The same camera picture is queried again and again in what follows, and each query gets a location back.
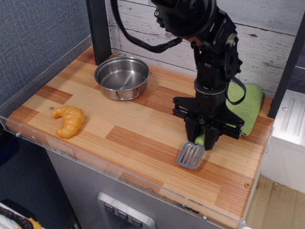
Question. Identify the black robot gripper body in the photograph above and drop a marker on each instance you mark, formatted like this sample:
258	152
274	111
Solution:
211	108

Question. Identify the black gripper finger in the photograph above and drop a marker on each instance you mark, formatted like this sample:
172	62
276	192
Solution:
211	136
193	128

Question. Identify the green and grey toy spatula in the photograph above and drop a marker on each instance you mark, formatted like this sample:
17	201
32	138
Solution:
192	152

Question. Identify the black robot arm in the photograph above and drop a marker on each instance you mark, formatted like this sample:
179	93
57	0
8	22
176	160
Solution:
213	38

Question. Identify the green folded towel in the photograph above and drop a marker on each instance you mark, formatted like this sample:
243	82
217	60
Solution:
249	108

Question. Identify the white metal cabinet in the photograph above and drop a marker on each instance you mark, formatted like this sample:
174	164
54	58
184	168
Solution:
284	160

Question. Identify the clear acrylic edge guard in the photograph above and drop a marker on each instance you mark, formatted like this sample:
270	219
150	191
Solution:
144	127

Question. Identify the stainless steel pot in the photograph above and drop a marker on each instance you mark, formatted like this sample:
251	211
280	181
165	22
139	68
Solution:
122	78

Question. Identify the silver dispenser button panel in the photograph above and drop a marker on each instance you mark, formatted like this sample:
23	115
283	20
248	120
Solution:
125	212

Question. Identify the grey toy fridge cabinet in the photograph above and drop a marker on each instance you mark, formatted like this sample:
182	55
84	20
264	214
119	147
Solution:
174	197

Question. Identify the orange toy croissant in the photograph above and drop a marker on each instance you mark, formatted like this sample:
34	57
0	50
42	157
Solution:
72	117

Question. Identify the yellow object bottom left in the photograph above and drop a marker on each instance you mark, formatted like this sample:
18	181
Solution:
36	225

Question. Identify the dark right vertical post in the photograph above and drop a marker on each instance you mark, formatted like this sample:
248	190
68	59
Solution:
288	70

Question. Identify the black vertical post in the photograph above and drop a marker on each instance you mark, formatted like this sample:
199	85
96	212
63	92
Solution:
100	37

